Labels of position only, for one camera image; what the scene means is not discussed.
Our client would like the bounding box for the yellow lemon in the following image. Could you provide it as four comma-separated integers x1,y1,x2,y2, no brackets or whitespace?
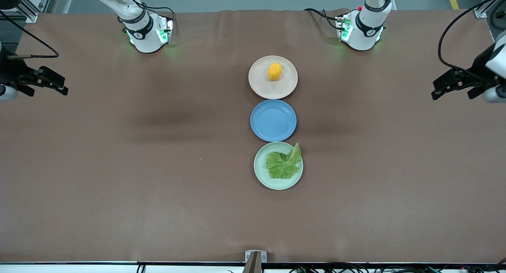
268,63,283,82

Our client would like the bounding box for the green lettuce leaf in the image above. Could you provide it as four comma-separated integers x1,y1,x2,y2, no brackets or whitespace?
265,143,302,180

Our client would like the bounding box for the brown table mat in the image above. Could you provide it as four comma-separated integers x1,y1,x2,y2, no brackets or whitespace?
0,9,506,264

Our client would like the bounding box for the blue round plate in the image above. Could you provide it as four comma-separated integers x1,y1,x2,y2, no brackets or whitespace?
250,99,297,142

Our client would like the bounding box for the beige round plate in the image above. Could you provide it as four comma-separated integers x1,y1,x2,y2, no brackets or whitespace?
248,55,298,100

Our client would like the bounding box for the pale green round plate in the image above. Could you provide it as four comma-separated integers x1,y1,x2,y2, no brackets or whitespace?
254,142,304,191

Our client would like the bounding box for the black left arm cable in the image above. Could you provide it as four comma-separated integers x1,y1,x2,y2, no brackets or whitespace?
437,0,506,72

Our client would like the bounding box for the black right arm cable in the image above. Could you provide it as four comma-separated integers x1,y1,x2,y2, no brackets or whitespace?
0,10,60,59

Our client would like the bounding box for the aluminium frame profile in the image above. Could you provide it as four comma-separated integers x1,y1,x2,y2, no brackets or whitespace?
17,0,54,23
473,0,502,19

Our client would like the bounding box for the black arm base cable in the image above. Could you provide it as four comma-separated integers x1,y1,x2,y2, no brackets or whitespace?
304,8,341,30
121,0,176,26

